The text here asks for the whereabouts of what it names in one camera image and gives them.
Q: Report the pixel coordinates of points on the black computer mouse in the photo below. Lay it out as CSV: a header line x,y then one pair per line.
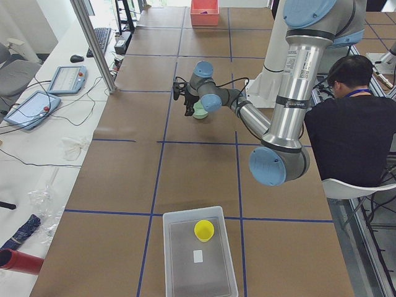
x,y
76,58

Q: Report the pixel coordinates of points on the clear plastic bag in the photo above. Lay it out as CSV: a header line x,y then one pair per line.
x,y
49,209

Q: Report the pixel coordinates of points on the pink plastic tray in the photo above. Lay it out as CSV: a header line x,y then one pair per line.
x,y
210,19

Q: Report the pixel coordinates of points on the clear plastic storage box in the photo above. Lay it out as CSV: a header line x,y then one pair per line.
x,y
193,267

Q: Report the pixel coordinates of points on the red cylinder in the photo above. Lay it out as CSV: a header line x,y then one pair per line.
x,y
20,262

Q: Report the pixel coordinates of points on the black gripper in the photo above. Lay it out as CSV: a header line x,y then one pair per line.
x,y
189,99

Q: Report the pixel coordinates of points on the white office chair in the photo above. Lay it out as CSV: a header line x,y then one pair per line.
x,y
335,189

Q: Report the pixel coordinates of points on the yellow plastic cup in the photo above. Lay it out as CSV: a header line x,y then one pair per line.
x,y
204,230

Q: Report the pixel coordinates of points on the near teach pendant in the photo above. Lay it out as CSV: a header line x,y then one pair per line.
x,y
33,110

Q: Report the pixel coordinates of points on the seated person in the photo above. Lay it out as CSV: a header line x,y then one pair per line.
x,y
351,134

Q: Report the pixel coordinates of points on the white camera pedestal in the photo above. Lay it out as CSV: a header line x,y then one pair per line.
x,y
263,90

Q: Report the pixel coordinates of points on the black keyboard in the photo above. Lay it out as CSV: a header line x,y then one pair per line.
x,y
103,35

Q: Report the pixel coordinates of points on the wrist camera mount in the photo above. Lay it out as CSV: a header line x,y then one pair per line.
x,y
179,87

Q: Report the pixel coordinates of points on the black computer box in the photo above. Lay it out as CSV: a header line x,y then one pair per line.
x,y
122,43

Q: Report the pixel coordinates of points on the mint green bowl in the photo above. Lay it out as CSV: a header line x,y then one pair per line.
x,y
199,111

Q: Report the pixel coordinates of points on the white crumpled cloth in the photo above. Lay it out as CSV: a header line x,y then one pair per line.
x,y
73,147

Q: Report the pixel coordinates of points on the far teach pendant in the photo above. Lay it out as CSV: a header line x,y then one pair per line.
x,y
67,80

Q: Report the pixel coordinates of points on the black tripod leg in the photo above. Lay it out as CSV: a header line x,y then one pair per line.
x,y
7,205

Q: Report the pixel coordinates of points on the teach pendant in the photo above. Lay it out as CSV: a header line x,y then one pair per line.
x,y
33,110
67,80

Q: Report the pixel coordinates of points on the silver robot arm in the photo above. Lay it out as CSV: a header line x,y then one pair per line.
x,y
302,31

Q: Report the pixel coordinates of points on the aluminium frame post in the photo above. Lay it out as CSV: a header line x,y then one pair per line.
x,y
88,30

